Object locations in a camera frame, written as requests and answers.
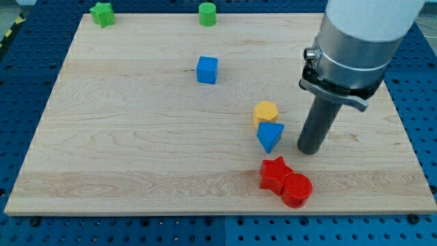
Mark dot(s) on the yellow hexagon block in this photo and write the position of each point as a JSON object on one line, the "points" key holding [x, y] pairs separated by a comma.
{"points": [[265, 112]]}

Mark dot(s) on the green star block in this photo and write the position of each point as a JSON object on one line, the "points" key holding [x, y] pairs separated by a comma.
{"points": [[102, 14]]}

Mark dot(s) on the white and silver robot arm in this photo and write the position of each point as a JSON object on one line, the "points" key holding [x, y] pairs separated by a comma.
{"points": [[355, 43]]}

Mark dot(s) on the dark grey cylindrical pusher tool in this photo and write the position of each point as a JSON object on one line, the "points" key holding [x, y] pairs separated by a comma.
{"points": [[319, 121]]}

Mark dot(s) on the red star block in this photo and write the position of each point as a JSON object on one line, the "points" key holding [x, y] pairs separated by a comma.
{"points": [[273, 173]]}

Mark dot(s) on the light wooden board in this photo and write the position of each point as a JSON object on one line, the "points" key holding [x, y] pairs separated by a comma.
{"points": [[129, 131]]}

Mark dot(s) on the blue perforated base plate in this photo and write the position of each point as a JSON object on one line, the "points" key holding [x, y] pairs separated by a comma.
{"points": [[35, 37]]}

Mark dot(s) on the red cylinder block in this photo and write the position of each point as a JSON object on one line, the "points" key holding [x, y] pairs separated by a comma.
{"points": [[296, 190]]}

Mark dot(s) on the blue triangle block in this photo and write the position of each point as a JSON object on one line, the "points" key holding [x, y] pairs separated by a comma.
{"points": [[269, 134]]}

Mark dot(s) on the blue cube block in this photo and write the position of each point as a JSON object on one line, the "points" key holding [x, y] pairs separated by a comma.
{"points": [[207, 70]]}

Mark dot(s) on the green cylinder block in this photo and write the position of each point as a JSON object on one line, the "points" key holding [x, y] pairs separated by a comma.
{"points": [[207, 14]]}

